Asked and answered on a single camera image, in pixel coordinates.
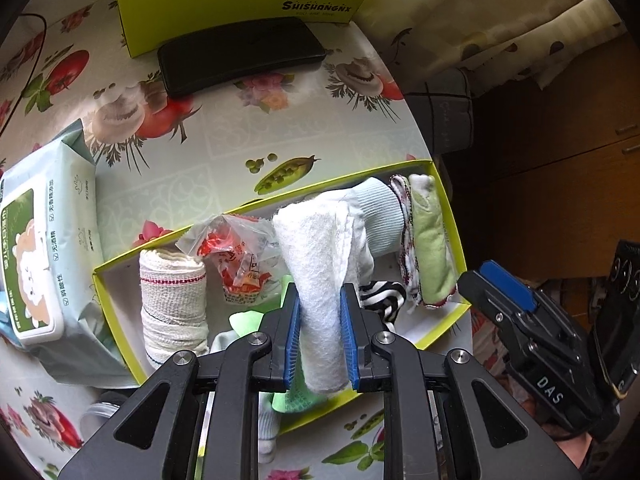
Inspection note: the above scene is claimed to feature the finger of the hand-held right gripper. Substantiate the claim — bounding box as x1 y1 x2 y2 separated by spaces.
458 269 539 347
474 259 542 313

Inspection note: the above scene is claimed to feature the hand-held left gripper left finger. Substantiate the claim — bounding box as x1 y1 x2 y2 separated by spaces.
57 281 303 480

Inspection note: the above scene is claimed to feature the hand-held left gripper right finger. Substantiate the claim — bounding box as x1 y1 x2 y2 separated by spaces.
340 283 583 480

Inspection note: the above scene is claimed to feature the light green cloth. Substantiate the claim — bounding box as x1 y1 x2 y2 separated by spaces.
227 275 326 413

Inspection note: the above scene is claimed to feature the black white striped sock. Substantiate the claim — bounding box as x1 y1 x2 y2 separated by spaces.
357 281 407 333

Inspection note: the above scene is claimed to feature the green towel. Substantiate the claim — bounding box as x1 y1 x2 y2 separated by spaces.
390 172 460 308

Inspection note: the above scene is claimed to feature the white towel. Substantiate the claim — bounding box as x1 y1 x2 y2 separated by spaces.
271 195 368 395

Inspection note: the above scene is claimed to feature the clear plastic bag red print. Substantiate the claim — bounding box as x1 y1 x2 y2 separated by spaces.
176 213 281 306

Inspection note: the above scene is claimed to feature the yellow-green box lid tray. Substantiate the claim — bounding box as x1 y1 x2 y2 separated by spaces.
91 159 472 436

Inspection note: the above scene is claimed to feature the person's right hand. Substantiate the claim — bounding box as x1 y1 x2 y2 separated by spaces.
541 421 596 480

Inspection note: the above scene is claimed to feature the pink floral cloth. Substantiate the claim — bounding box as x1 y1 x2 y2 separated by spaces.
470 305 511 376

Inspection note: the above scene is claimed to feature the beige rolled bandage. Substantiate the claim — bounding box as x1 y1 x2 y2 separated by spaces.
138 247 209 363

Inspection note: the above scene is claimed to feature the brown wooden cabinet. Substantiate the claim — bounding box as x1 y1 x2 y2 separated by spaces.
440 30 640 281

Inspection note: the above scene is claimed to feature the grey checked stool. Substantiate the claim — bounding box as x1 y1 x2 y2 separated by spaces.
404 67 473 153

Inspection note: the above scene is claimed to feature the clear round container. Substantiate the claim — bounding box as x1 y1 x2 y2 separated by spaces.
82 390 128 426

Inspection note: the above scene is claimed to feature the fruit print tablecloth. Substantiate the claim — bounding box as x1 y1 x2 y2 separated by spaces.
0 0 451 480

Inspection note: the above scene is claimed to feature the cream dotted curtain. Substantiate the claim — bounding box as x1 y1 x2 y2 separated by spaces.
352 0 626 91

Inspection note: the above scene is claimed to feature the pale blue wet wipes pack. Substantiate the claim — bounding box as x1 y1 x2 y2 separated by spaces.
0 119 133 388

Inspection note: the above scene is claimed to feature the black wallet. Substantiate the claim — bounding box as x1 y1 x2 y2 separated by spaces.
157 16 327 100

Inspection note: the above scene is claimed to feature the yellow-green cardboard box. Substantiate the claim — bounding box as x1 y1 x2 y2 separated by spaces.
114 0 386 59

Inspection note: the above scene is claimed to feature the black cable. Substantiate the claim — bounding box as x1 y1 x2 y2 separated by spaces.
0 12 48 136

